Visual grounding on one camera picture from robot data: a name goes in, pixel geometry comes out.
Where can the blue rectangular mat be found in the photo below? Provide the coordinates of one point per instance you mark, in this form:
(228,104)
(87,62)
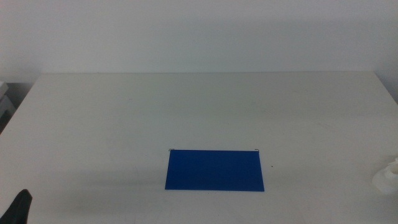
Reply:
(214,171)

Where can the white shelf unit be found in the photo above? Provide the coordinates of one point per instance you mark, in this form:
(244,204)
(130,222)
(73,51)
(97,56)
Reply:
(5,104)

